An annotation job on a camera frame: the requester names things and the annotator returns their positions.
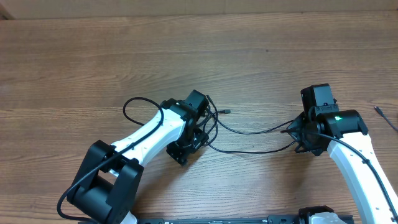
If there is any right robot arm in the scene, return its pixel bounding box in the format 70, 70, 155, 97
285, 84, 397, 223

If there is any short black USB cable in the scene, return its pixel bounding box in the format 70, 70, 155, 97
195, 95, 295, 147

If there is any long black USB cable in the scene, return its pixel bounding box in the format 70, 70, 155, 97
203, 95, 298, 155

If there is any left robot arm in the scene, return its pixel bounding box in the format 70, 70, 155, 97
60, 90, 209, 224

